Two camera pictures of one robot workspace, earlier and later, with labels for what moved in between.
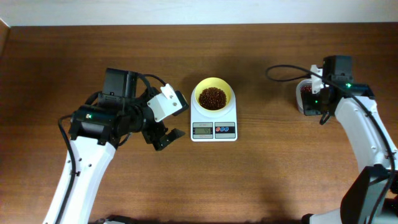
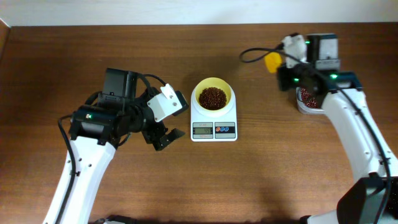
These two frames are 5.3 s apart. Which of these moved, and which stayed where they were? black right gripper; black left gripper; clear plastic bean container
Moved: black right gripper
Stayed: clear plastic bean container; black left gripper
